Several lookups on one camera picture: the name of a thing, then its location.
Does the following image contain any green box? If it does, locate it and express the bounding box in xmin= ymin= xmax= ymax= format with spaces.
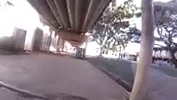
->
xmin=74 ymin=46 xmax=87 ymax=60

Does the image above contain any green leafy tree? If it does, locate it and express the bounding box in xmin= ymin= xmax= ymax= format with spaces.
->
xmin=87 ymin=0 xmax=144 ymax=63

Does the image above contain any grey concrete pavement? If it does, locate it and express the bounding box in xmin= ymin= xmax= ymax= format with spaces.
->
xmin=0 ymin=44 xmax=162 ymax=100

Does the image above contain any grey concrete pillar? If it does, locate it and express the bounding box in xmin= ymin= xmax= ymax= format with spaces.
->
xmin=31 ymin=26 xmax=45 ymax=53
xmin=10 ymin=26 xmax=28 ymax=52

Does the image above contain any concrete overhead bridge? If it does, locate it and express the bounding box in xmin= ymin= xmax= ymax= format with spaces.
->
xmin=0 ymin=0 xmax=119 ymax=53

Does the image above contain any pale concrete pole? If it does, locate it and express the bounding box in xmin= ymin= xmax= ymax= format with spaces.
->
xmin=125 ymin=0 xmax=162 ymax=100

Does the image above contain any low pale building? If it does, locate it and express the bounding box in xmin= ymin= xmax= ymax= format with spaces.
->
xmin=150 ymin=45 xmax=177 ymax=69

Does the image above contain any grey asphalt road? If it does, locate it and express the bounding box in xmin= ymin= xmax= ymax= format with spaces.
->
xmin=81 ymin=54 xmax=177 ymax=100

